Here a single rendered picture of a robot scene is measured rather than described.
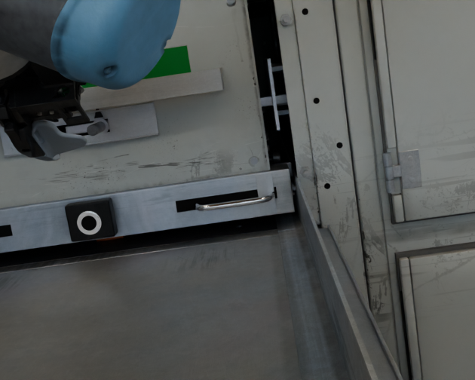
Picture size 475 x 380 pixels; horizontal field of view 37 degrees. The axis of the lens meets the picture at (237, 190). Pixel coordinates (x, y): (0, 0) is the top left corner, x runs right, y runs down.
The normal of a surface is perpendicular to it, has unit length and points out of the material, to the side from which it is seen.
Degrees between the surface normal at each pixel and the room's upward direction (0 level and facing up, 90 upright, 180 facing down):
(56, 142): 143
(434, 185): 90
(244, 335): 0
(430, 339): 90
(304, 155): 90
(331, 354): 0
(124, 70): 120
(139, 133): 90
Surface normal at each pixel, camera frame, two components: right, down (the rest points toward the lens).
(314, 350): -0.14, -0.97
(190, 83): -0.02, 0.18
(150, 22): 0.87, 0.43
